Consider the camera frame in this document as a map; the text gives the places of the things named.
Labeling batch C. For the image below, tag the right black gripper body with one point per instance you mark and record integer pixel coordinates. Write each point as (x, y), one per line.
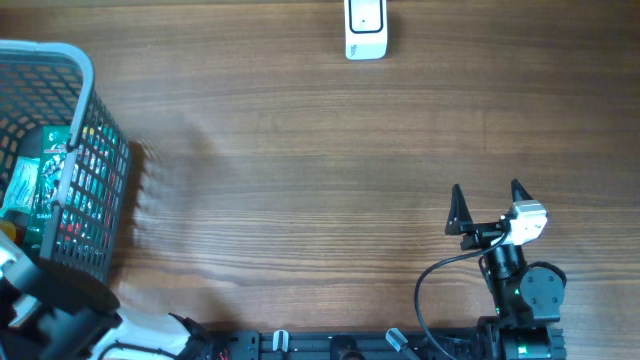
(481, 236)

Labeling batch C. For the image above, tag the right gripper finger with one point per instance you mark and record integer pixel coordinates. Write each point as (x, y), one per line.
(518, 192)
(459, 220)

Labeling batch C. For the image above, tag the green snack bag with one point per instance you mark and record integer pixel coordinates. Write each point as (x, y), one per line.
(52, 162)

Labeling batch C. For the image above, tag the red chili sauce bottle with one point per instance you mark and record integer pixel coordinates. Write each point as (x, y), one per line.
(9, 229)

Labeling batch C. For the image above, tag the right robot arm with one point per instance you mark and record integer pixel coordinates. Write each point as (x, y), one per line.
(527, 296)

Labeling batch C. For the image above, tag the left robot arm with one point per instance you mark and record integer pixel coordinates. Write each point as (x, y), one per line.
(50, 311)

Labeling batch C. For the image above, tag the white barcode scanner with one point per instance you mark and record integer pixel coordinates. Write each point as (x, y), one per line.
(366, 29)

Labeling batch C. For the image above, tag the grey plastic mesh basket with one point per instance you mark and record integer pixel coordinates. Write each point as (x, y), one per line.
(53, 84)

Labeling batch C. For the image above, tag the light teal tissue pack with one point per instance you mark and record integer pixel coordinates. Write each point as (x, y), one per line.
(22, 187)

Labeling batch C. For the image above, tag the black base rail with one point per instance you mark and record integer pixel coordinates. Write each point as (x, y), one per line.
(445, 343)

